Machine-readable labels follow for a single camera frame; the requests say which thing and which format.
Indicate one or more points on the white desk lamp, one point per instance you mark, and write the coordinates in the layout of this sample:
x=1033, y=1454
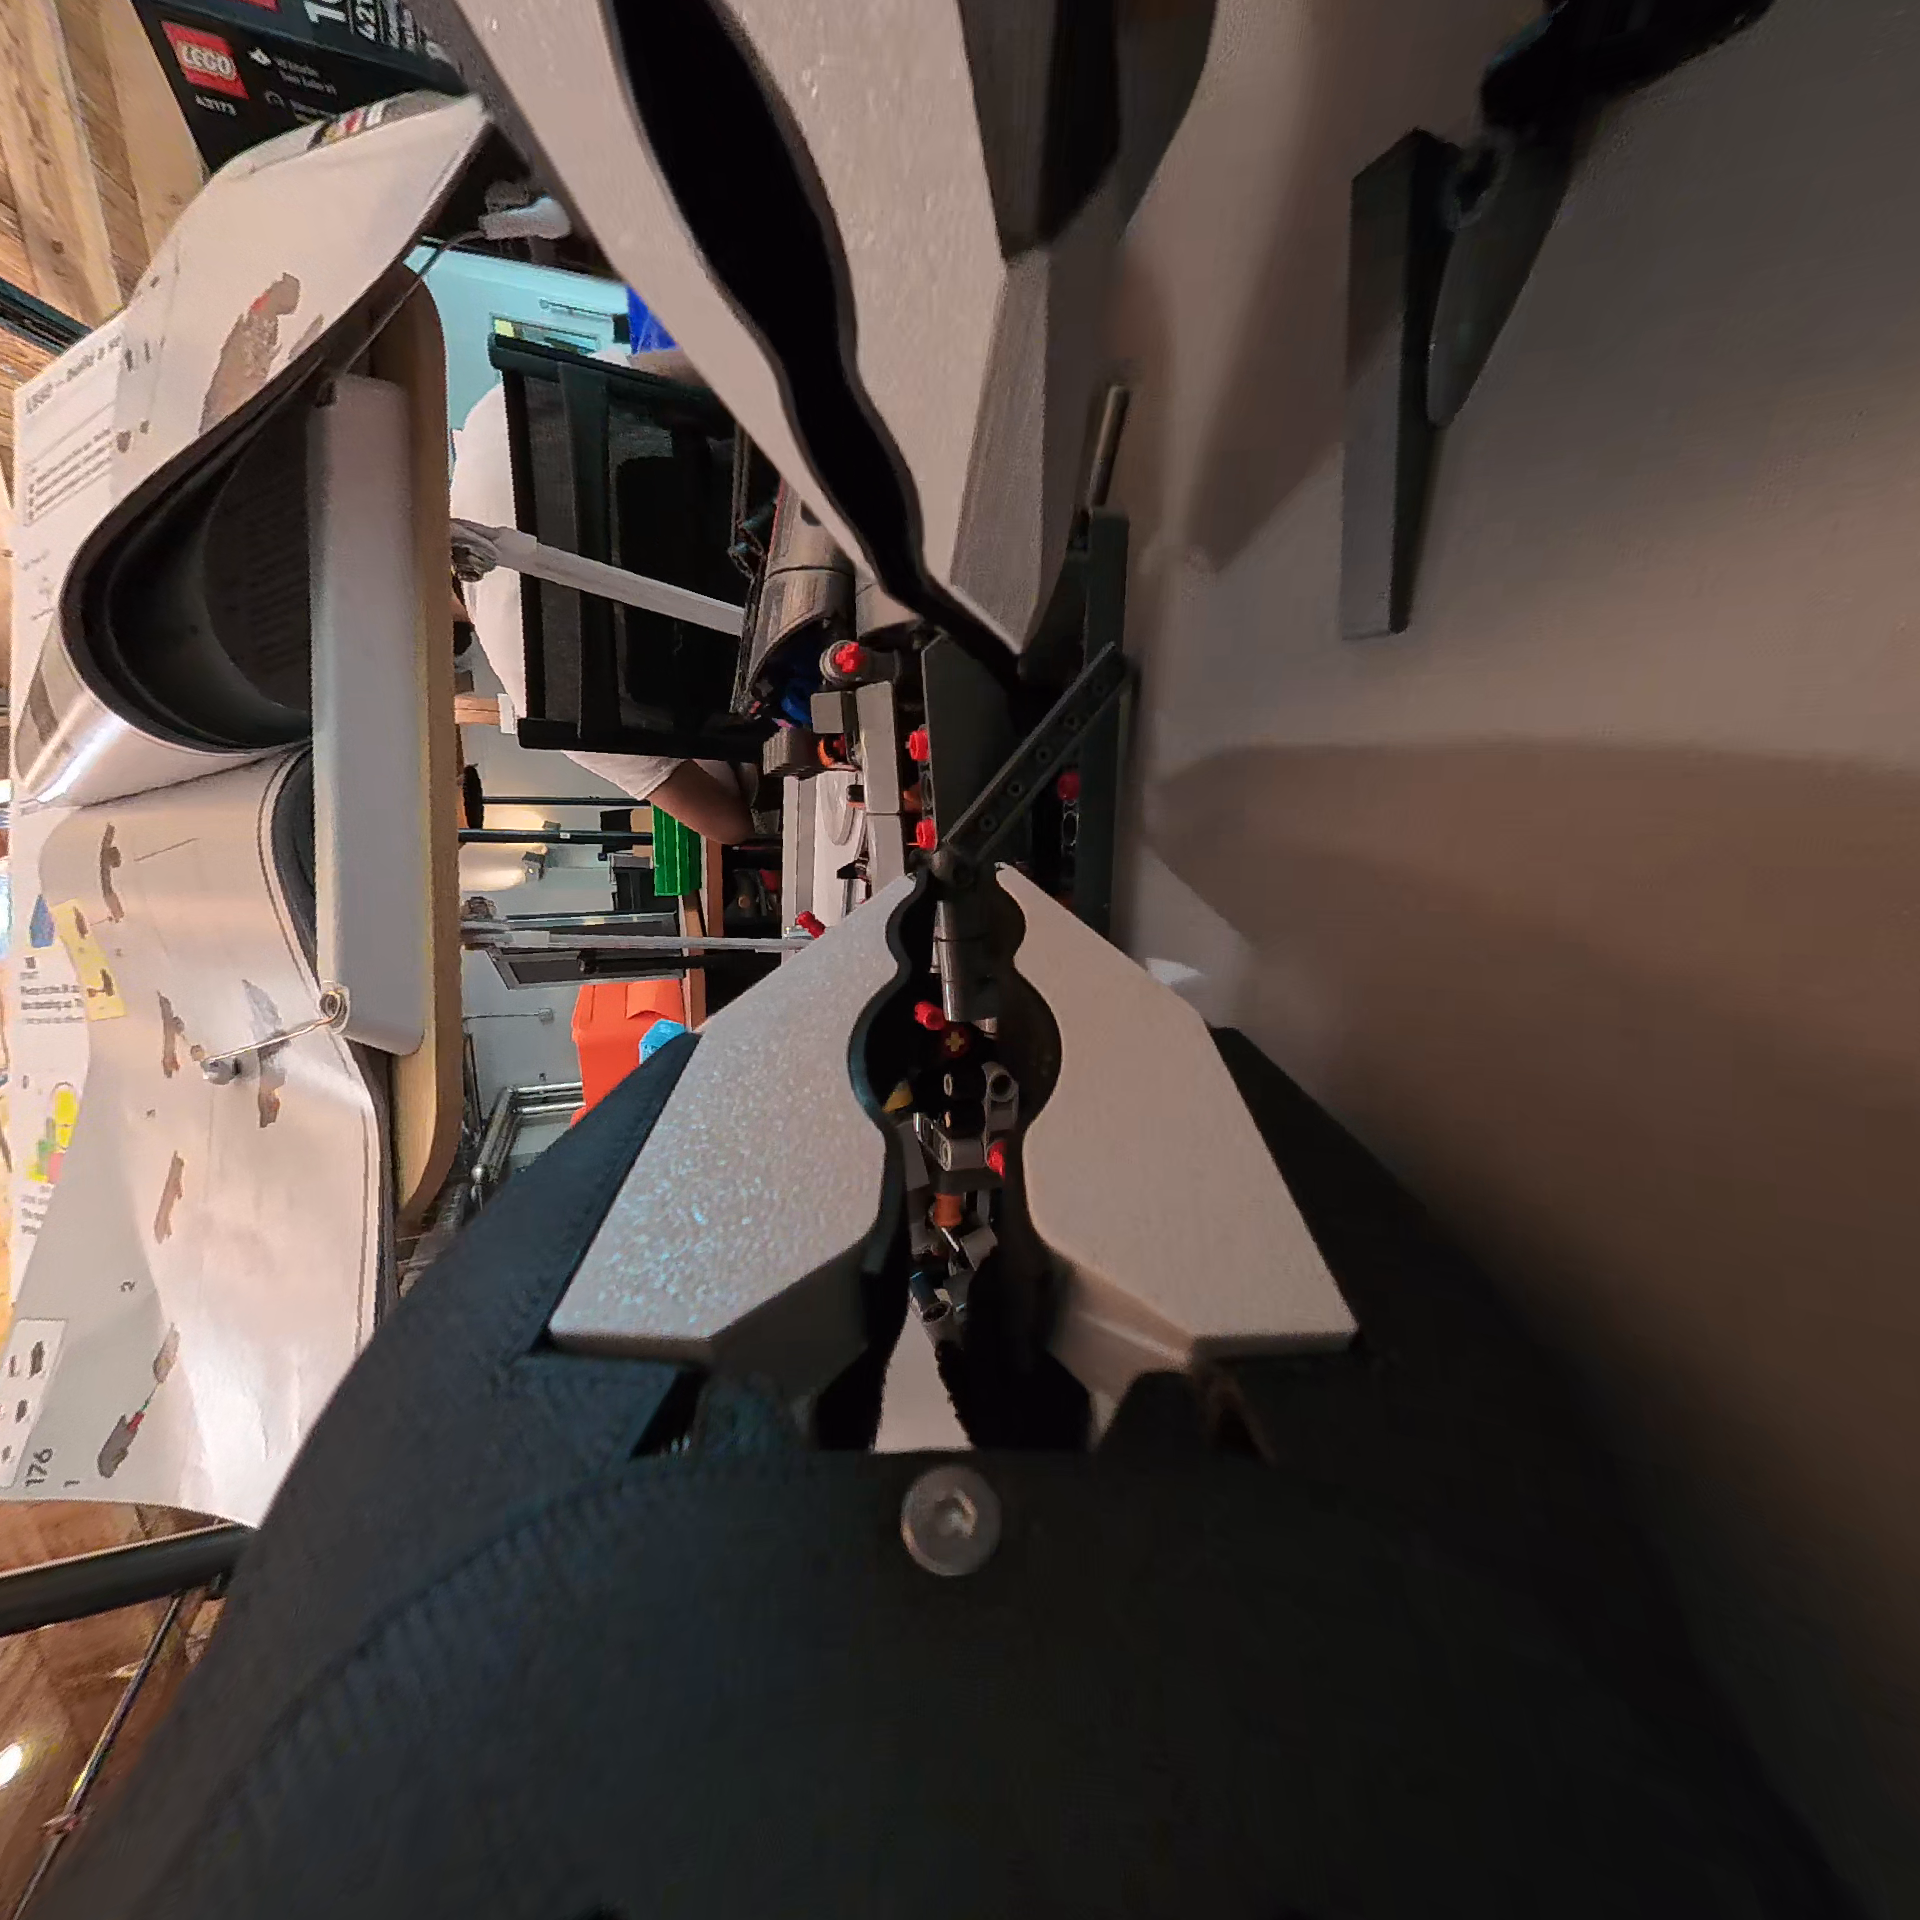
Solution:
x=628, y=589

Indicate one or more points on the blue cylindrical pack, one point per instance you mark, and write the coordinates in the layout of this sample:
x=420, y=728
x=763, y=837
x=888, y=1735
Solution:
x=668, y=1038

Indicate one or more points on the black metal tube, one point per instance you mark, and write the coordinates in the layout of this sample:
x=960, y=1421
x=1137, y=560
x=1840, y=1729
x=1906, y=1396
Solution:
x=119, y=1575

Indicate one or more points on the black lego set box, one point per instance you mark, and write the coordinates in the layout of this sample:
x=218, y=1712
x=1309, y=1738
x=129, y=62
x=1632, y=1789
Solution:
x=299, y=68

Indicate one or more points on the lego instruction booklet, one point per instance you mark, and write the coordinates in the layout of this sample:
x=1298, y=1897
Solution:
x=224, y=1201

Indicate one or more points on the white book holder plate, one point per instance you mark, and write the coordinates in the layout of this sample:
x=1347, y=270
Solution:
x=368, y=720

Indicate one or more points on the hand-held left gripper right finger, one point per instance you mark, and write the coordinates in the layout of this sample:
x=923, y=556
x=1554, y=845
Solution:
x=1184, y=1201

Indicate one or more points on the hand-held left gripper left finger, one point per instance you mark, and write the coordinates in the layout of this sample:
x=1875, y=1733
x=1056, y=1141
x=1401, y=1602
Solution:
x=721, y=1201

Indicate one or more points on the grey lego car model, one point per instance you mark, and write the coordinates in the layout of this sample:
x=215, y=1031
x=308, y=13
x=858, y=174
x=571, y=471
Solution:
x=960, y=705

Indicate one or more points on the green plastic bin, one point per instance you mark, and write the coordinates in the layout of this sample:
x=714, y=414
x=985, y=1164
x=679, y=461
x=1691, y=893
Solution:
x=674, y=856

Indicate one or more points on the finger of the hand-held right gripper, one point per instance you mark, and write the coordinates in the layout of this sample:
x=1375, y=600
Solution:
x=570, y=89
x=901, y=224

